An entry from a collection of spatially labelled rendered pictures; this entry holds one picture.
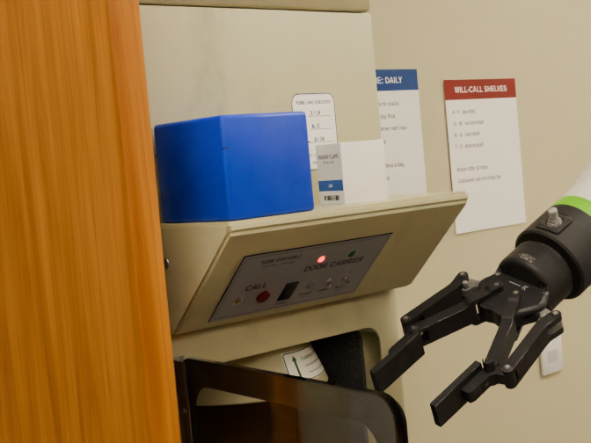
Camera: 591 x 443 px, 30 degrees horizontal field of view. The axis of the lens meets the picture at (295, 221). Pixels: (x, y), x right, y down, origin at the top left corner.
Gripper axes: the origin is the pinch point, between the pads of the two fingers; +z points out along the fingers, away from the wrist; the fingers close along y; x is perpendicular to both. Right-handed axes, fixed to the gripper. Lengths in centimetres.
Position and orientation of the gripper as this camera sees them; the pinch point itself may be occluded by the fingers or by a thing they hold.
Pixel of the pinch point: (422, 381)
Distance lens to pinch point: 112.8
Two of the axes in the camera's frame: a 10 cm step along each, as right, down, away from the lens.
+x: 2.5, 7.9, 5.6
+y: 6.6, 2.9, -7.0
